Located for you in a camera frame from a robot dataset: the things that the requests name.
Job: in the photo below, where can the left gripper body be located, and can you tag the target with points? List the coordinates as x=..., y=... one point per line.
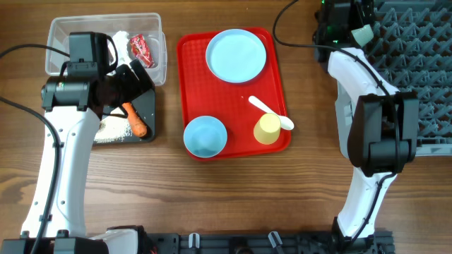
x=127, y=85

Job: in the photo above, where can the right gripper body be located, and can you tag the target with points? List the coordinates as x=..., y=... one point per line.
x=357, y=19

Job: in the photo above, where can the mint green bowl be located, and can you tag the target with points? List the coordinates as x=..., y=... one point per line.
x=362, y=35

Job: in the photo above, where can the red strawberry snack wrapper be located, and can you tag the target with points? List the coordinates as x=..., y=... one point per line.
x=141, y=50

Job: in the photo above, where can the white tissue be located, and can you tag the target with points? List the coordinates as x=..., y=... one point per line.
x=121, y=42

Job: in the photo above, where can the white rice pile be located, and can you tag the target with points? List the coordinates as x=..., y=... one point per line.
x=113, y=128

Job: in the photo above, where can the orange carrot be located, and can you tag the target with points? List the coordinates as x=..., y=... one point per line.
x=138, y=127

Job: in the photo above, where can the light blue bowl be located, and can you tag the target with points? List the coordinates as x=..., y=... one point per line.
x=205, y=137

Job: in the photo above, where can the light blue plate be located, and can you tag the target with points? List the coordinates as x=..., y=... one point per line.
x=235, y=56

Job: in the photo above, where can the white plastic spoon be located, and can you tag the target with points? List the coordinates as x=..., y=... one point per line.
x=286, y=123

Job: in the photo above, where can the yellow plastic cup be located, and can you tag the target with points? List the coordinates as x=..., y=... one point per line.
x=267, y=129

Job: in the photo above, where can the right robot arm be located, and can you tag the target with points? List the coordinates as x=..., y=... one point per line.
x=377, y=123

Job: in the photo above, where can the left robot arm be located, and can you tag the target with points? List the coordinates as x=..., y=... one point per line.
x=74, y=104

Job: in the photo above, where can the black waste tray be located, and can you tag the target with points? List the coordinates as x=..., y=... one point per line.
x=145, y=108

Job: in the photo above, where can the grey dishwasher rack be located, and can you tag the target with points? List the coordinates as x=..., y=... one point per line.
x=411, y=50

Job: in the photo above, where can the clear plastic bin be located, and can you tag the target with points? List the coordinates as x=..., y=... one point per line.
x=147, y=24

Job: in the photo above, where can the red serving tray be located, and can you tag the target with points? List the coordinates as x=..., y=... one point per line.
x=203, y=94

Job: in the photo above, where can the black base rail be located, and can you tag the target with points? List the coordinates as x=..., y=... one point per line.
x=274, y=242

